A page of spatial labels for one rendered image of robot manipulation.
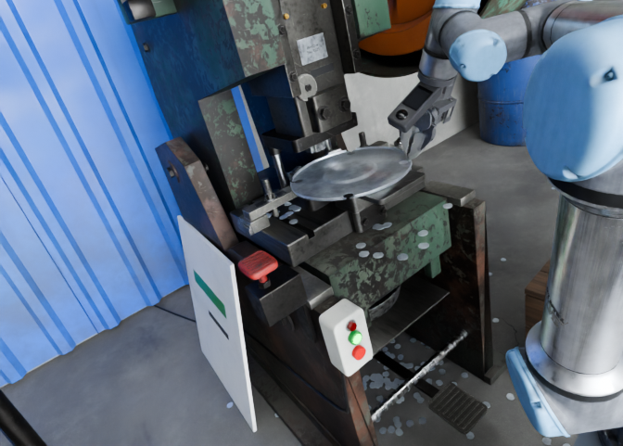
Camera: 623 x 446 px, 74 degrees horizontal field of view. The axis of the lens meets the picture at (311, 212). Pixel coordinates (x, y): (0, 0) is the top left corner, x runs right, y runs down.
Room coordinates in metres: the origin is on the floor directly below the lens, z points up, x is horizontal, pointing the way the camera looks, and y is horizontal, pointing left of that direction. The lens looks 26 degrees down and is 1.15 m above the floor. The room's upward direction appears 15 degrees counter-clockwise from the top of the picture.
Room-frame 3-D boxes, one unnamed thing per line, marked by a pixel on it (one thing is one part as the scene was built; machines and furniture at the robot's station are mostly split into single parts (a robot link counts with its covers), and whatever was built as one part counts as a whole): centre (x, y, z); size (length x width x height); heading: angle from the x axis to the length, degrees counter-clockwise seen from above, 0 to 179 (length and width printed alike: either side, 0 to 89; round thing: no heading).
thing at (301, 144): (1.03, -0.05, 0.86); 0.20 x 0.16 x 0.05; 120
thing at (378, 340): (1.03, -0.05, 0.31); 0.43 x 0.42 x 0.01; 120
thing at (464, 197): (1.28, -0.21, 0.45); 0.92 x 0.12 x 0.90; 30
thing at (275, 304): (0.67, 0.11, 0.62); 0.10 x 0.06 x 0.20; 120
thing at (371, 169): (0.91, -0.11, 0.78); 0.29 x 0.29 x 0.01
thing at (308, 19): (0.99, -0.07, 1.04); 0.17 x 0.15 x 0.30; 30
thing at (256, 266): (0.66, 0.12, 0.72); 0.07 x 0.06 x 0.08; 30
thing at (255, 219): (0.94, 0.10, 0.76); 0.17 x 0.06 x 0.10; 120
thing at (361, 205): (0.87, -0.14, 0.72); 0.25 x 0.14 x 0.14; 30
